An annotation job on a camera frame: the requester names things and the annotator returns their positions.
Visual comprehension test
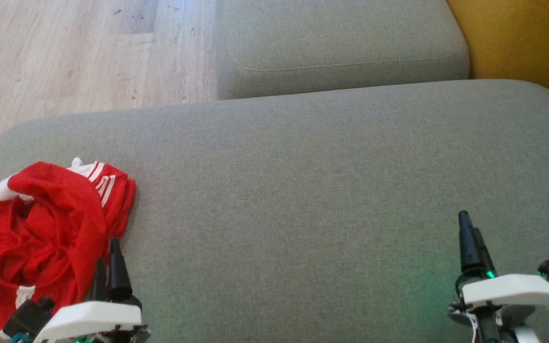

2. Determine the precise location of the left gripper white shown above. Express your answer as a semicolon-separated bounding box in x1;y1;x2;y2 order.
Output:
34;237;152;343

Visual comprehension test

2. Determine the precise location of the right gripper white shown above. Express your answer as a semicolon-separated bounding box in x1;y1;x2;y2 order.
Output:
448;211;549;343

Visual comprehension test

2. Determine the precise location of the red jersey with white stripes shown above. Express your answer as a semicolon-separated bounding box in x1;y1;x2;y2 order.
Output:
0;157;137;305

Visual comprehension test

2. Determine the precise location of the grey sofa chaise cushion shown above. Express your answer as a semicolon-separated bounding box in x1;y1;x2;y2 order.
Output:
0;79;549;343

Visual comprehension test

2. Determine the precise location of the yellow sofa back cushion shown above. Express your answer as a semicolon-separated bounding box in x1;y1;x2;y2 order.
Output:
446;0;549;116

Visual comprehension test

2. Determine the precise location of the grey sofa seat cushion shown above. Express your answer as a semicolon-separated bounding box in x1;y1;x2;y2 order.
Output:
216;0;470;100

